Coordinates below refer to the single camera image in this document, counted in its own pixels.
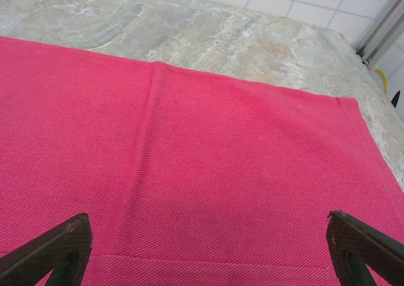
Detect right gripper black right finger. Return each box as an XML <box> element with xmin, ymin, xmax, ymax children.
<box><xmin>326</xmin><ymin>210</ymin><xmax>404</xmax><ymax>286</ymax></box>

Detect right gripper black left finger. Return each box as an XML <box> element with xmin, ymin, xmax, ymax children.
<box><xmin>0</xmin><ymin>213</ymin><xmax>93</xmax><ymax>286</ymax></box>

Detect pink long pants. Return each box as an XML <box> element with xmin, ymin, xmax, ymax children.
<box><xmin>0</xmin><ymin>35</ymin><xmax>404</xmax><ymax>286</ymax></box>

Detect dolphin sticker with yellow ring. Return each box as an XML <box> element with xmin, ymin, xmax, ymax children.
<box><xmin>372</xmin><ymin>68</ymin><xmax>401</xmax><ymax>108</ymax></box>

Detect aluminium frame corner post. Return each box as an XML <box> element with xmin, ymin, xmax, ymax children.
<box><xmin>352</xmin><ymin>0</ymin><xmax>404</xmax><ymax>67</ymax></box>

